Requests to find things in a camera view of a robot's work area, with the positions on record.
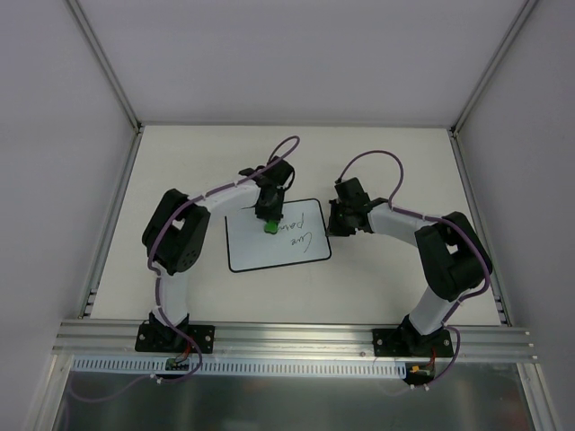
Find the green whiteboard eraser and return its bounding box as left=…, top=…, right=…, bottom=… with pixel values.
left=264, top=220, right=279, bottom=234

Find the white whiteboard with black frame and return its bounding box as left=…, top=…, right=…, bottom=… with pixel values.
left=226, top=198, right=332, bottom=273

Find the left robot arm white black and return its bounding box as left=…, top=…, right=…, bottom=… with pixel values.
left=142, top=177, right=289, bottom=351

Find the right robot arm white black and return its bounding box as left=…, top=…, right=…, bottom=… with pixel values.
left=328, top=198, right=492, bottom=356

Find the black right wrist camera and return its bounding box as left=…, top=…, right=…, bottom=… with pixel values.
left=335, top=177, right=370, bottom=207

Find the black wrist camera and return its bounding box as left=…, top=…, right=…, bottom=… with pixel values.
left=335, top=177, right=370, bottom=207
left=238, top=156, right=296, bottom=189

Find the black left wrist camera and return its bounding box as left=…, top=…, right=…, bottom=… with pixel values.
left=238, top=156, right=296, bottom=189

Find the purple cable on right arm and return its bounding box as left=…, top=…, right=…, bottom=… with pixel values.
left=339, top=150, right=491, bottom=397

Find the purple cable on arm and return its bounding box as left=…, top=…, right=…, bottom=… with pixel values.
left=66, top=136, right=301, bottom=401
left=339, top=150, right=491, bottom=397

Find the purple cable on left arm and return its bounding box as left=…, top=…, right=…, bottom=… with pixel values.
left=66, top=136, right=301, bottom=401

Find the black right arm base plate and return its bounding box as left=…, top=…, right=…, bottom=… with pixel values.
left=371, top=328, right=455, bottom=358

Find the left aluminium frame post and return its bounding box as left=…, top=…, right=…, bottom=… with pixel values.
left=66, top=0, right=144, bottom=135

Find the aluminium frame post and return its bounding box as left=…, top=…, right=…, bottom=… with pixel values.
left=448, top=0, right=540, bottom=136
left=66, top=0, right=144, bottom=135

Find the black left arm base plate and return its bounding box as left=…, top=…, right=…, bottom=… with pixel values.
left=134, top=319, right=216, bottom=354

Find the aluminium front rail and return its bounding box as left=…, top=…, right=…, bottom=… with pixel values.
left=52, top=319, right=539, bottom=364

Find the white slotted cable duct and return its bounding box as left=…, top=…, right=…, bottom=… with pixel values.
left=71, top=355, right=407, bottom=380

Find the right aluminium frame post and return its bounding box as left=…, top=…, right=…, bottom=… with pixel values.
left=448, top=0, right=540, bottom=136

